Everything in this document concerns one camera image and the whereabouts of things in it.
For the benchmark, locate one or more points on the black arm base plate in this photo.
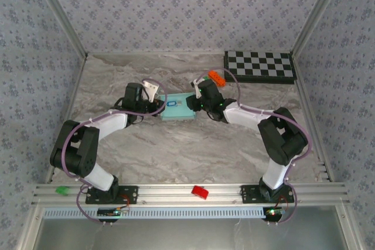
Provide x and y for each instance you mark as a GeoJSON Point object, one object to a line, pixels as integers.
{"type": "Point", "coordinates": [129, 194]}
{"type": "Point", "coordinates": [249, 194]}

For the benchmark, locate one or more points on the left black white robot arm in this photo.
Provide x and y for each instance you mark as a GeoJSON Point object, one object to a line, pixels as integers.
{"type": "Point", "coordinates": [76, 150]}

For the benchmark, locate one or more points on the aluminium side rail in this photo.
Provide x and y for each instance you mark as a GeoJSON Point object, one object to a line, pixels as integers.
{"type": "Point", "coordinates": [314, 121]}
{"type": "Point", "coordinates": [74, 92]}

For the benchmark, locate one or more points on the green toy block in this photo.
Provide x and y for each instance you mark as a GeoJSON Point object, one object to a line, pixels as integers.
{"type": "Point", "coordinates": [62, 190]}

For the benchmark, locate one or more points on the long aluminium base rail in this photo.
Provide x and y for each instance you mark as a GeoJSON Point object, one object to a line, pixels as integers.
{"type": "Point", "coordinates": [175, 194]}

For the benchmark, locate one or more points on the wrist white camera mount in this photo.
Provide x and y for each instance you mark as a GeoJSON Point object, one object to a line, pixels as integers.
{"type": "Point", "coordinates": [150, 87]}
{"type": "Point", "coordinates": [198, 93]}

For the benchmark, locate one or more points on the orange toy brick chassis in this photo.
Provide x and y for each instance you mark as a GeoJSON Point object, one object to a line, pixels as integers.
{"type": "Point", "coordinates": [217, 78]}

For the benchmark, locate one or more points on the light teal paper box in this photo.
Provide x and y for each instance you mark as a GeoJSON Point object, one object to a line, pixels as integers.
{"type": "Point", "coordinates": [178, 113]}

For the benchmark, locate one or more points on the black grey chessboard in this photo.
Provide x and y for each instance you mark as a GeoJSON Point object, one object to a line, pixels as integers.
{"type": "Point", "coordinates": [257, 65]}

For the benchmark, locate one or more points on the grey metal panel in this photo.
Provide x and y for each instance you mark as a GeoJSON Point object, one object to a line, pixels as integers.
{"type": "Point", "coordinates": [187, 235]}

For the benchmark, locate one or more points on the small circuit board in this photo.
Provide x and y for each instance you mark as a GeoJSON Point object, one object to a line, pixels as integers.
{"type": "Point", "coordinates": [274, 212]}
{"type": "Point", "coordinates": [112, 212]}

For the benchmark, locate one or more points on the blue key tag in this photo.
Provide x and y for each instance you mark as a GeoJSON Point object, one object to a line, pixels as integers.
{"type": "Point", "coordinates": [171, 104]}

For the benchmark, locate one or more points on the red toy block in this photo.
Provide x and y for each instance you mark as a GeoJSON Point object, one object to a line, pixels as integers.
{"type": "Point", "coordinates": [199, 192]}

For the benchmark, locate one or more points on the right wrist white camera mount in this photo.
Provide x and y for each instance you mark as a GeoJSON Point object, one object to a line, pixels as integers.
{"type": "Point", "coordinates": [198, 93]}

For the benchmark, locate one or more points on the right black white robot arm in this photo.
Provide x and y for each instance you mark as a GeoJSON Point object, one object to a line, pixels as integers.
{"type": "Point", "coordinates": [281, 141]}

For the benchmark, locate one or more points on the aluminium frame post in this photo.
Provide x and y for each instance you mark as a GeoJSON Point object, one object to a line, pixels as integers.
{"type": "Point", "coordinates": [320, 13]}

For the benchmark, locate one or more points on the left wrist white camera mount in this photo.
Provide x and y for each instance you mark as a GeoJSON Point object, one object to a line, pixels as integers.
{"type": "Point", "coordinates": [150, 87]}

